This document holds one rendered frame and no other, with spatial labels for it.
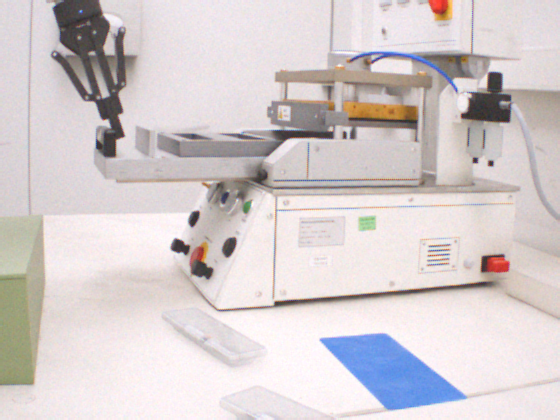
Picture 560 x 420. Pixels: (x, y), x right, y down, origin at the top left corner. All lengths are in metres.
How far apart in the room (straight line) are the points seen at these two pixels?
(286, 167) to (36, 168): 1.75
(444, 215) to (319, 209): 0.22
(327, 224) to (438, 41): 0.39
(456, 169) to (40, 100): 1.82
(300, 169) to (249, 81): 1.72
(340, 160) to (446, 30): 0.31
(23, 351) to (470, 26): 0.84
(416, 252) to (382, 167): 0.15
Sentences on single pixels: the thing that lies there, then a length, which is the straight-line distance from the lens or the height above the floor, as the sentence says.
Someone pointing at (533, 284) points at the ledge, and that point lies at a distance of 1.14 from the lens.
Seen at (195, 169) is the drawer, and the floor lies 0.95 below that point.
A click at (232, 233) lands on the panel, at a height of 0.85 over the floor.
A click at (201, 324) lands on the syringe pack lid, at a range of 0.90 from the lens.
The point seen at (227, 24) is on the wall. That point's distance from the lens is 2.71.
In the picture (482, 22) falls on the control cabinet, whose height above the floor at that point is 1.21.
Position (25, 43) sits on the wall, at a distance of 2.65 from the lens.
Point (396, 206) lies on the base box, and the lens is 1.09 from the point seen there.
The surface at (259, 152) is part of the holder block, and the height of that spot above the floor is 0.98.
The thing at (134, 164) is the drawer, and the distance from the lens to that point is 1.01.
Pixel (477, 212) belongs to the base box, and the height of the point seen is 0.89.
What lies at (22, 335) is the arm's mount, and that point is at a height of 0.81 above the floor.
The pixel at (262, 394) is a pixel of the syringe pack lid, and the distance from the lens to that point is 0.70.
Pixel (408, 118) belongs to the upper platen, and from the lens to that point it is 1.16.
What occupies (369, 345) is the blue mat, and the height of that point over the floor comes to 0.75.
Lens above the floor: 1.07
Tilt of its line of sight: 9 degrees down
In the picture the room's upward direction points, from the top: 2 degrees clockwise
